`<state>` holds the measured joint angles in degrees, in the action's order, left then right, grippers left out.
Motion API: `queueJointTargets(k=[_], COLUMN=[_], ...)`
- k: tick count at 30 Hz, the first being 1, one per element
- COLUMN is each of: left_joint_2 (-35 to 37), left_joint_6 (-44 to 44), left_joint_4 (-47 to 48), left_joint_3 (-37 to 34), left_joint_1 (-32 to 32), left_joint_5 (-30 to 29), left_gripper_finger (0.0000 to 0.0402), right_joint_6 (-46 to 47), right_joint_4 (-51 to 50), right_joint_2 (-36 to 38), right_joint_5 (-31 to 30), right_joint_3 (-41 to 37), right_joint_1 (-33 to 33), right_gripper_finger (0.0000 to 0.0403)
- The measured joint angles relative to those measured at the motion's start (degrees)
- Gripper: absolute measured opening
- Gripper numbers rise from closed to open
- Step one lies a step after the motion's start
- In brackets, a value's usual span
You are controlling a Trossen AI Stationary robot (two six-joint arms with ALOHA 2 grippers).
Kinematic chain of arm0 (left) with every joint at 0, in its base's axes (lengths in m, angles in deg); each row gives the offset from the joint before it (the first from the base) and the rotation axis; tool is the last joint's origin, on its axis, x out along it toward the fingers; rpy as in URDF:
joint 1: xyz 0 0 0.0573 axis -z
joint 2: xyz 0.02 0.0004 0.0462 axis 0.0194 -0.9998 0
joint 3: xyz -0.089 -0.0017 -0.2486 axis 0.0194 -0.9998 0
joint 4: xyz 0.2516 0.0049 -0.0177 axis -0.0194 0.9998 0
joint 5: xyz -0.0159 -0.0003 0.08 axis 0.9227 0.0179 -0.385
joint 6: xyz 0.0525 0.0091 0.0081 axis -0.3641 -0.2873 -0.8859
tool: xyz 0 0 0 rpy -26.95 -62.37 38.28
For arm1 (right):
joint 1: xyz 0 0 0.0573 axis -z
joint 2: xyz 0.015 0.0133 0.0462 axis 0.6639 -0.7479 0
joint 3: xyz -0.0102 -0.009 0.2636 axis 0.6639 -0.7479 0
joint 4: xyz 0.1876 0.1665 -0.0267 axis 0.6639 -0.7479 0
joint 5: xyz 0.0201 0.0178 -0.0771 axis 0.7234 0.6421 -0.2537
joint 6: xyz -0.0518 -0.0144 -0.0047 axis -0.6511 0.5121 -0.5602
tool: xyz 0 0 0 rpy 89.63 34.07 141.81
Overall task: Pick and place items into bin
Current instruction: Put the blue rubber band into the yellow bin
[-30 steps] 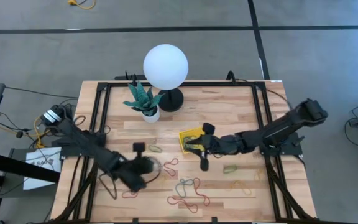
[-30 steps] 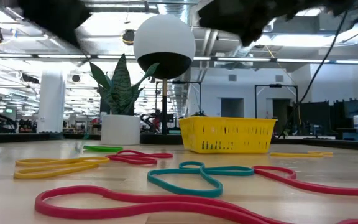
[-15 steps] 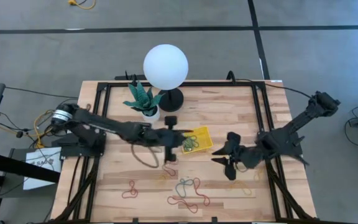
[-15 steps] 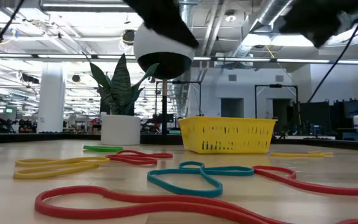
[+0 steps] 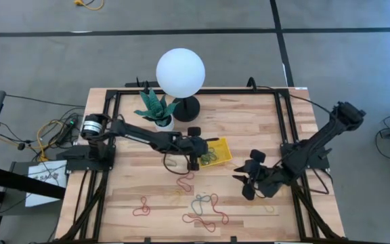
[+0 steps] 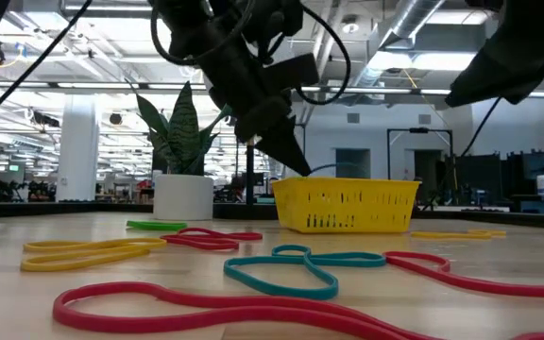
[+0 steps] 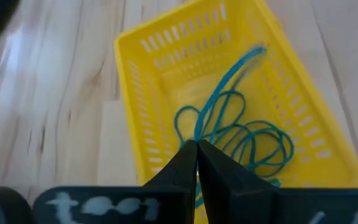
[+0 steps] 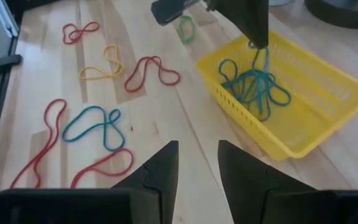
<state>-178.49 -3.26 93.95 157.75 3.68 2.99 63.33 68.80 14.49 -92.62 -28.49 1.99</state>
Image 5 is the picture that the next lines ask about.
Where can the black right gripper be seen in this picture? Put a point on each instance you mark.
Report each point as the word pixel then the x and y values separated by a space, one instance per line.
pixel 269 179

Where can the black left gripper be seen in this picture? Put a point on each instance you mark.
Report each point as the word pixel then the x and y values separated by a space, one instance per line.
pixel 193 145

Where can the green rubber band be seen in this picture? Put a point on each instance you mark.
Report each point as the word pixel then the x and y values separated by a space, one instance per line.
pixel 165 162
pixel 192 207
pixel 214 156

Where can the yellow plastic mesh bin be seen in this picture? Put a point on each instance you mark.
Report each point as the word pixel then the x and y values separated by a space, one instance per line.
pixel 223 150

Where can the yellow rubber band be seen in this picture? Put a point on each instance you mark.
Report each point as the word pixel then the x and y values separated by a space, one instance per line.
pixel 270 210
pixel 174 194

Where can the long red rubber band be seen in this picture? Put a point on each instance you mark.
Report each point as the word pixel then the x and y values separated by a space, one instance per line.
pixel 183 217
pixel 212 202

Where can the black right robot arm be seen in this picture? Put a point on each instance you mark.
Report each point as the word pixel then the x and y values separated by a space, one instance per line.
pixel 317 142

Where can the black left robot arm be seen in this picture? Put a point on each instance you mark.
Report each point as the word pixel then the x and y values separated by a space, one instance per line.
pixel 137 133

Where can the green plant in white pot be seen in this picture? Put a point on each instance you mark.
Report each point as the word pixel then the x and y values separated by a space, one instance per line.
pixel 157 110

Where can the white globe lamp black base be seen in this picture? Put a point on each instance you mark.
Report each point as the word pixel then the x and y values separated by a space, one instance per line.
pixel 180 72

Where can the black table clamp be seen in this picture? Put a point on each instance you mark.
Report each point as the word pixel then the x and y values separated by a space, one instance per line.
pixel 251 83
pixel 141 84

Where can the black power strip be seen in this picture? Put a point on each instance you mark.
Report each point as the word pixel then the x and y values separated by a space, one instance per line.
pixel 69 124

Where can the white paper sign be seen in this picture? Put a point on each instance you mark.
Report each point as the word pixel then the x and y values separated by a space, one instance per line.
pixel 46 176

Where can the black metal beam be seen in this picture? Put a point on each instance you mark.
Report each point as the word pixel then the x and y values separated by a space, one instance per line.
pixel 19 181

